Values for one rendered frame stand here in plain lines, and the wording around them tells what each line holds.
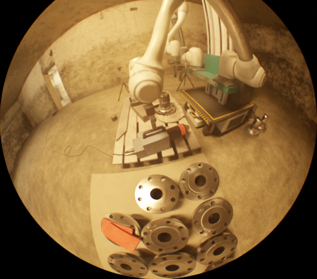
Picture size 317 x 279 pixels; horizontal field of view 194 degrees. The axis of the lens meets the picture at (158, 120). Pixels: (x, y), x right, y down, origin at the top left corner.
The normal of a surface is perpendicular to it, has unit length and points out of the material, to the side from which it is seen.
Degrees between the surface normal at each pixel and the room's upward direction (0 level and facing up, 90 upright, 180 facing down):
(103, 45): 90
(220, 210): 0
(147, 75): 33
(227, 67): 95
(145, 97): 98
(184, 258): 0
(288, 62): 90
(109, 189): 0
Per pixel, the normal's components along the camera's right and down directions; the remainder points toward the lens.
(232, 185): -0.12, -0.74
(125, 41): 0.16, 0.64
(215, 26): -0.96, 0.25
